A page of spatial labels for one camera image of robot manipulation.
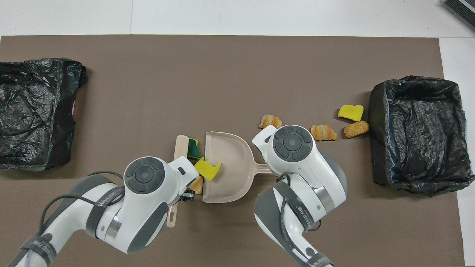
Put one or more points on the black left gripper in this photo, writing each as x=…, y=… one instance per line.
x=188, y=195

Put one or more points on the pale bread chunk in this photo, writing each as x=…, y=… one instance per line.
x=198, y=184

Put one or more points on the notched yellow sponge piece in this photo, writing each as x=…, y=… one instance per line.
x=207, y=170

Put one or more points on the green and yellow sponge piece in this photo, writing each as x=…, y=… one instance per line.
x=193, y=148

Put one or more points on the beige hand brush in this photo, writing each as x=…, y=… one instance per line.
x=182, y=146

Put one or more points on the beige plastic dustpan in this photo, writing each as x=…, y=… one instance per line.
x=230, y=155

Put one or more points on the orange striped croissant piece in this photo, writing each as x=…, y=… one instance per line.
x=324, y=132
x=271, y=121

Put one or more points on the brown potato piece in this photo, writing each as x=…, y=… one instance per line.
x=356, y=129

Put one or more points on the plain yellow sponge piece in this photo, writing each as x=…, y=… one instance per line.
x=350, y=112

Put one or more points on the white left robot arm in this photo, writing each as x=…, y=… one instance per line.
x=148, y=207

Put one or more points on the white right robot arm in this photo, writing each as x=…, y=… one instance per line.
x=308, y=174

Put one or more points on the black bag-lined bin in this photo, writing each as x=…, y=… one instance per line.
x=29, y=111
x=419, y=141

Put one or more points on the brown table mat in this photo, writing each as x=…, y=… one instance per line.
x=222, y=74

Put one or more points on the dark grey ribbed device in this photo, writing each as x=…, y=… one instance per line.
x=462, y=11

